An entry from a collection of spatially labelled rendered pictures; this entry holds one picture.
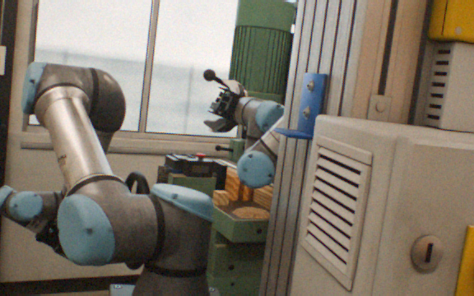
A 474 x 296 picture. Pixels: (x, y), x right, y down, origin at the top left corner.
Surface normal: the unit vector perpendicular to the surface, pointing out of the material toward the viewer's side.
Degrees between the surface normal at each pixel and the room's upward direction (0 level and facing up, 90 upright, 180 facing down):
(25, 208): 75
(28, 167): 90
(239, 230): 90
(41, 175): 90
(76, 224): 93
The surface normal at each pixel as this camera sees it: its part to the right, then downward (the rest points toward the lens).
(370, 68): 0.22, 0.15
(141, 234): 0.57, 0.06
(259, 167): -0.09, 0.11
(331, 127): -0.97, -0.09
